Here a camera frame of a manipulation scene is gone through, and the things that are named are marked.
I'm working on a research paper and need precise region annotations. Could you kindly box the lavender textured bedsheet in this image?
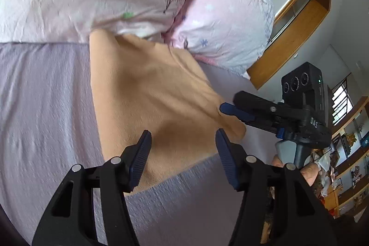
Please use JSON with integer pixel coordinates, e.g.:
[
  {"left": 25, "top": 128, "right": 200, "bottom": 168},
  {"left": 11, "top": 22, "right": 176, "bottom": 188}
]
[{"left": 0, "top": 40, "right": 279, "bottom": 246}]

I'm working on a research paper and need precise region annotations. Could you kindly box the black camera box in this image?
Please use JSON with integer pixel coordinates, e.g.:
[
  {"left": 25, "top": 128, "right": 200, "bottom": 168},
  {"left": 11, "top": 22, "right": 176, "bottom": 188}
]
[{"left": 281, "top": 62, "right": 328, "bottom": 125}]

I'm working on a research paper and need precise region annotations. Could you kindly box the tan fleece long-sleeve shirt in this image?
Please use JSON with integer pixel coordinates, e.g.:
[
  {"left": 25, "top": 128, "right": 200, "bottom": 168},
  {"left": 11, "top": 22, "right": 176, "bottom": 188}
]
[{"left": 89, "top": 29, "right": 246, "bottom": 191}]

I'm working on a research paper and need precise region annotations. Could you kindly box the person's right hand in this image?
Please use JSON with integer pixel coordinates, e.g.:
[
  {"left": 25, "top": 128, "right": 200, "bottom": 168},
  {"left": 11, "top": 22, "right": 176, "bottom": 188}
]
[{"left": 271, "top": 155, "right": 321, "bottom": 187}]

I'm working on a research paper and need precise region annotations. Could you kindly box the barred window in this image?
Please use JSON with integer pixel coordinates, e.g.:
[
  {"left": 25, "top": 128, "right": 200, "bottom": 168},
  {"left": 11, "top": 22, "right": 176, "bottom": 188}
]
[{"left": 332, "top": 74, "right": 353, "bottom": 125}]

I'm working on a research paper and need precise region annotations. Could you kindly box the pink floral pillow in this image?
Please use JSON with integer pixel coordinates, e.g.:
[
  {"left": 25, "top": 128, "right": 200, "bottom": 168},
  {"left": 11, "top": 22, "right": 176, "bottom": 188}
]
[{"left": 163, "top": 0, "right": 275, "bottom": 79}]

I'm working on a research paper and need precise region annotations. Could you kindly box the wooden headboard frame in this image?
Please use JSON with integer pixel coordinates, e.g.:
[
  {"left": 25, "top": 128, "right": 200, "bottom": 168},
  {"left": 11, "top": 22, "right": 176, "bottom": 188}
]
[{"left": 248, "top": 0, "right": 331, "bottom": 89}]

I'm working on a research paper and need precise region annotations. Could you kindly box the wooden shelf with clutter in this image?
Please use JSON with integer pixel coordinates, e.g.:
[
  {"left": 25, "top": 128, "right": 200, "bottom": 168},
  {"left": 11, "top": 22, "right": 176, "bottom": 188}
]
[{"left": 320, "top": 96, "right": 368, "bottom": 218}]

